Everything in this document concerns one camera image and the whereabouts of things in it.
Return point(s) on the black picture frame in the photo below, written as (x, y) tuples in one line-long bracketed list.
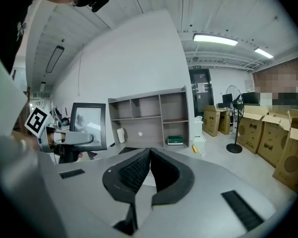
[(103, 123)]

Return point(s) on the yellow utility knife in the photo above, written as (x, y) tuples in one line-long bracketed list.
[(194, 148)]

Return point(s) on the black computer monitor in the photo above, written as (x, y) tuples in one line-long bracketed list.
[(227, 99), (250, 98)]

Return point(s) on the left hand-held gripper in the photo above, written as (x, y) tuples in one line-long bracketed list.
[(37, 120)]

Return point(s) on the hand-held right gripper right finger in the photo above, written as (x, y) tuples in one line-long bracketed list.
[(173, 180)]

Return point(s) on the black standing fan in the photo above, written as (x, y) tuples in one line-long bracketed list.
[(234, 100)]

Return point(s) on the grey wooden shelf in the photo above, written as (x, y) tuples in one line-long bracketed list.
[(149, 130)]

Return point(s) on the green and white box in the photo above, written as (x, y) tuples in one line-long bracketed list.
[(175, 140)]

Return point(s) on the lit short ceiling light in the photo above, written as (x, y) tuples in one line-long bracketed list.
[(263, 53)]

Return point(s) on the white paper roll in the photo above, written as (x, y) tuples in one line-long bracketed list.
[(121, 135)]

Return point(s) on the green exit sign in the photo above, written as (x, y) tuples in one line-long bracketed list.
[(196, 66)]

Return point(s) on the white drawer cabinet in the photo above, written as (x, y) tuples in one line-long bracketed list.
[(200, 135)]

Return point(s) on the person's black shirt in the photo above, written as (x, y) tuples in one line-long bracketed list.
[(5, 28)]

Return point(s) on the cardboard box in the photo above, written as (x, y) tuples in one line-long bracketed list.
[(211, 120), (225, 123), (270, 142), (291, 162), (249, 133)]

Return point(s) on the dark door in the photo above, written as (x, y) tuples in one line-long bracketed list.
[(201, 93)]

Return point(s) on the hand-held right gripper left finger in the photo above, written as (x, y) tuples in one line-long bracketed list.
[(129, 177)]

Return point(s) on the unlit black-framed ceiling light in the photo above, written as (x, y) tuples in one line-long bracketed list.
[(54, 58)]

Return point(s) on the black keyboard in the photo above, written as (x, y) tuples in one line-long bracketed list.
[(127, 150)]

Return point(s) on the lit long ceiling light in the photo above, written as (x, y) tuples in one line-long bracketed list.
[(214, 39)]

